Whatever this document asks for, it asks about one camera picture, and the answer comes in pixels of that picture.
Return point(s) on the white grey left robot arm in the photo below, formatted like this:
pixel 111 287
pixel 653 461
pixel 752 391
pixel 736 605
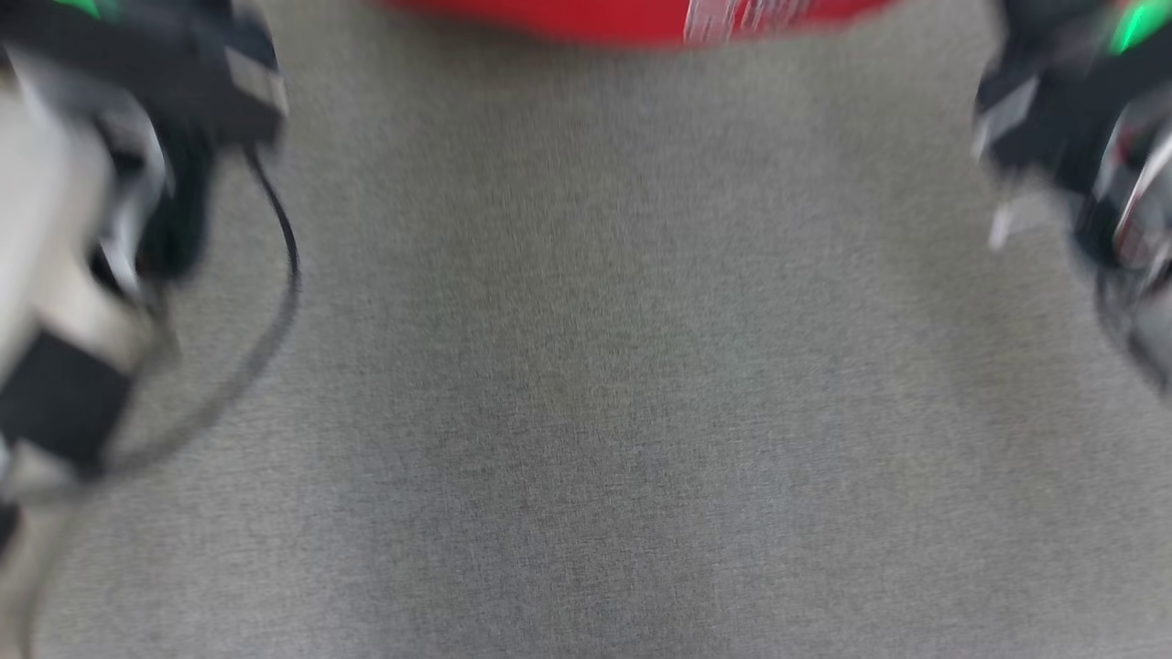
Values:
pixel 55 229

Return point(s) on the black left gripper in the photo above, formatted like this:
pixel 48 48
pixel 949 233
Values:
pixel 165 64

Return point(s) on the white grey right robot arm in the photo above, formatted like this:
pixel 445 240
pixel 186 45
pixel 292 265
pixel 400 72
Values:
pixel 1144 201

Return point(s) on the red shorts with white panel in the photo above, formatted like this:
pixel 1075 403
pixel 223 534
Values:
pixel 595 23

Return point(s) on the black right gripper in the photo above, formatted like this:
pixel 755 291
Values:
pixel 1062 110

